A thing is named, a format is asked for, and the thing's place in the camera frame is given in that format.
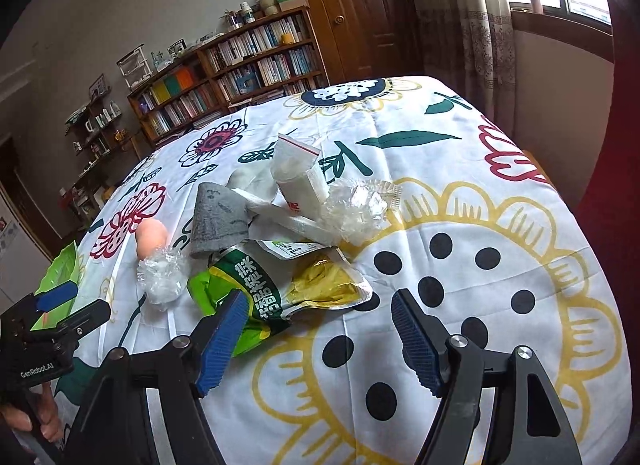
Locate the tall wooden bookshelf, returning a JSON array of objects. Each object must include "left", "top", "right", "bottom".
[{"left": 197, "top": 8, "right": 328, "bottom": 111}]

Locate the green plastic container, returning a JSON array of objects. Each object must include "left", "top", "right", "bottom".
[{"left": 30, "top": 240, "right": 81, "bottom": 333}]

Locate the large crumpled clear wrap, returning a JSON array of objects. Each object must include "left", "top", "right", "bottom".
[{"left": 320, "top": 180, "right": 388, "bottom": 246}]

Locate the dark red cloth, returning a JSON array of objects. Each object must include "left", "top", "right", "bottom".
[{"left": 572, "top": 0, "right": 640, "bottom": 306}]

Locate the small clear wrap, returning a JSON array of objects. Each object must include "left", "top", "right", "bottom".
[{"left": 136, "top": 247, "right": 188, "bottom": 313}]

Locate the white plastic drawer organizer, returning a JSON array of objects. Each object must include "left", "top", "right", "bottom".
[{"left": 117, "top": 44, "right": 154, "bottom": 91}]

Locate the clear packet with yellow contents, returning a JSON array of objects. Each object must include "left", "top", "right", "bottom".
[{"left": 257, "top": 239, "right": 375, "bottom": 315}]

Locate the clear pleated plastic cup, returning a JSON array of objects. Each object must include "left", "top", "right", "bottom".
[{"left": 367, "top": 179, "right": 403, "bottom": 211}]

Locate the person's left hand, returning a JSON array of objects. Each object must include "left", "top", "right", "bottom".
[{"left": 0, "top": 380, "right": 67, "bottom": 446}]

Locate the zip bag with white contents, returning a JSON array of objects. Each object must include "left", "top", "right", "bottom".
[{"left": 271, "top": 132, "right": 321, "bottom": 181}]

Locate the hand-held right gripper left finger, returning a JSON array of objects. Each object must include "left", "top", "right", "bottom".
[{"left": 64, "top": 289, "right": 251, "bottom": 465}]

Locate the brown wooden door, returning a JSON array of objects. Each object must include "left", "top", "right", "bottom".
[{"left": 285, "top": 0, "right": 416, "bottom": 91}]

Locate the peach rubber toy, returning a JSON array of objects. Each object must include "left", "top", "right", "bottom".
[{"left": 136, "top": 221, "right": 168, "bottom": 261}]

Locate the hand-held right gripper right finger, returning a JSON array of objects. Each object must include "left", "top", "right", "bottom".
[{"left": 391, "top": 289, "right": 583, "bottom": 465}]

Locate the patterned beige curtain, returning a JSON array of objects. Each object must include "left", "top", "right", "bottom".
[{"left": 400, "top": 0, "right": 518, "bottom": 116}]

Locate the long white wrapper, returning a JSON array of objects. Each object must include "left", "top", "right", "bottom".
[{"left": 230, "top": 188, "right": 341, "bottom": 246}]

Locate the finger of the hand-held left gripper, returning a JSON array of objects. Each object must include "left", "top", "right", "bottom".
[
  {"left": 46, "top": 298, "right": 113, "bottom": 342},
  {"left": 34, "top": 280, "right": 81, "bottom": 314}
]

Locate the green snack bag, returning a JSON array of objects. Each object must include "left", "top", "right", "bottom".
[{"left": 186, "top": 244, "right": 301, "bottom": 358}]

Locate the dark shelf rack with bottles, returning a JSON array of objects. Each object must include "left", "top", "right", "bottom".
[{"left": 64, "top": 95, "right": 142, "bottom": 216}]

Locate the grey felt cloth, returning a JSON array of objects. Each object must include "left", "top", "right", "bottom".
[{"left": 190, "top": 182, "right": 258, "bottom": 260}]

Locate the low wooden bookshelf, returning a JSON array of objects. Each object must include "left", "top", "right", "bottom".
[{"left": 127, "top": 62, "right": 223, "bottom": 148}]

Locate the white zip-lock bag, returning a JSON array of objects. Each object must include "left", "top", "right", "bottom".
[{"left": 272, "top": 168, "right": 331, "bottom": 218}]

